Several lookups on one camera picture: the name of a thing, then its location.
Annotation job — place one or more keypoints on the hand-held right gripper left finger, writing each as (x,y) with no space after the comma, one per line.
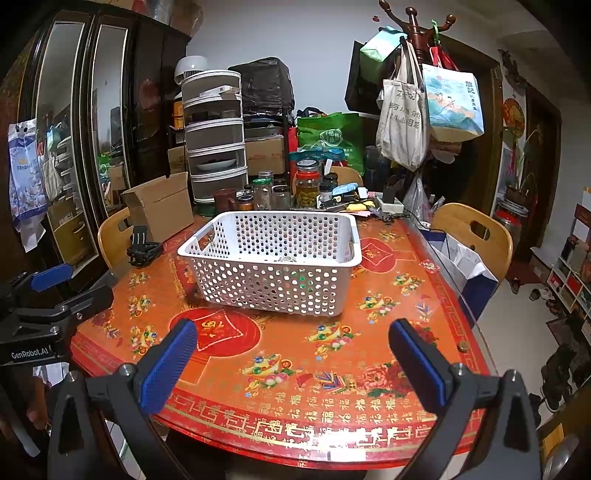
(168,364)

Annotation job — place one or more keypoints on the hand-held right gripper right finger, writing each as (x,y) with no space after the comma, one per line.
(418,364)

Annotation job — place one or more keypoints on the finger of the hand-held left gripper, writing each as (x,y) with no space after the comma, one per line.
(51,277)
(90,302)

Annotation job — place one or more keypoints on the white perforated plastic basket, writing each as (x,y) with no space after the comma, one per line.
(231,261)

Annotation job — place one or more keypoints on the wooden chair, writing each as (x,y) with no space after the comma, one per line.
(113,244)
(496,240)

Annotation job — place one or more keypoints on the black folding phone stand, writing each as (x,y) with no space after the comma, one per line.
(143,249)

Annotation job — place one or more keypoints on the blue and white hanging packet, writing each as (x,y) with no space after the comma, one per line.
(25,184)

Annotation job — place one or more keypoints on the white and blue paper bag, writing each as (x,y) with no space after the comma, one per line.
(461,263)

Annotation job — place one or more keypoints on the open cardboard box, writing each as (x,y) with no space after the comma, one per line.
(159,210)

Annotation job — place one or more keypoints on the dark shoes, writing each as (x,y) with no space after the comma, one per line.
(558,374)

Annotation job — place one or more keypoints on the brown mug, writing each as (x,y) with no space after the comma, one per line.
(225,201)

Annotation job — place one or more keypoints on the large glass jar red lid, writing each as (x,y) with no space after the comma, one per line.
(510,219)

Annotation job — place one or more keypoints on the low storage shelf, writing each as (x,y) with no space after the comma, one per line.
(570,277)

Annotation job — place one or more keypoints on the empty glass jar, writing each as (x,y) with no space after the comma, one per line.
(262,196)

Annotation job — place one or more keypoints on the glass jar of pickles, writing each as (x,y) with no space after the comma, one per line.
(308,189)

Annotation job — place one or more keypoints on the dark mirrored cabinet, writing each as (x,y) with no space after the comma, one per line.
(147,92)

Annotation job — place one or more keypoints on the white stacked drawer tower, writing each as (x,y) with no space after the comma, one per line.
(214,134)

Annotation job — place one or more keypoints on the brown cardboard box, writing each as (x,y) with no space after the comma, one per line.
(265,154)

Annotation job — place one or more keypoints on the beige canvas tote bag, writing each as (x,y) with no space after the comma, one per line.
(401,124)

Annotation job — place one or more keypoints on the green shopping bag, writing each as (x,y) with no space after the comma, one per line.
(330,138)

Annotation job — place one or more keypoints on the blue printed paper bag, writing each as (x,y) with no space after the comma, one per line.
(452,101)

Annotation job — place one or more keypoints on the black wrapped box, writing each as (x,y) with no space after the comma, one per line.
(263,85)

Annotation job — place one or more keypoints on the black hanging bag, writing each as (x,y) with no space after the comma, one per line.
(362,78)

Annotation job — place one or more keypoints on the green paper bag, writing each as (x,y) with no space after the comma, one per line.
(378,46)

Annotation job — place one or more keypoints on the wooden coat rack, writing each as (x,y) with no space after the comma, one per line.
(418,27)

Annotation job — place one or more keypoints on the red round wall ornament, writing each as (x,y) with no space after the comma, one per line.
(514,117)

